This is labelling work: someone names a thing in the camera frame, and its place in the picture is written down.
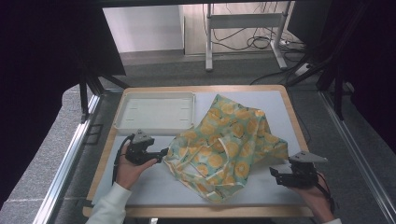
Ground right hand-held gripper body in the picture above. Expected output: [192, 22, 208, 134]
[281, 151, 329, 189]

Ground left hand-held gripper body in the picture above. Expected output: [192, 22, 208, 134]
[125, 129, 156, 166]

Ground orange print cloth bag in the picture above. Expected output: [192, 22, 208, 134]
[163, 93, 290, 203]

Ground person's left hand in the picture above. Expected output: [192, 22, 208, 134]
[115, 144, 159, 190]

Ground person's right hand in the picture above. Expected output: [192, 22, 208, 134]
[290, 172, 335, 223]

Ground pale grey table mat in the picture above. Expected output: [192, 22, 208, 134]
[92, 91, 306, 208]

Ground white plastic tray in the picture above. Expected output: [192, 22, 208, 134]
[112, 91, 197, 136]

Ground black metal stand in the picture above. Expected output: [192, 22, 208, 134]
[76, 59, 130, 124]
[286, 46, 356, 122]

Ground white power strip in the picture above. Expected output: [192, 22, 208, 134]
[293, 63, 314, 77]

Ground black curtain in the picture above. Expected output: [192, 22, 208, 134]
[0, 0, 127, 209]
[317, 0, 396, 153]

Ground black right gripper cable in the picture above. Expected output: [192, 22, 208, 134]
[314, 172, 339, 214]

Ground aluminium rail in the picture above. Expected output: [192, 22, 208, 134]
[32, 92, 102, 224]
[318, 90, 396, 223]

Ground black floor cables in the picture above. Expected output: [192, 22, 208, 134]
[211, 3, 307, 55]

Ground white metal desk frame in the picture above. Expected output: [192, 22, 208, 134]
[204, 2, 289, 73]

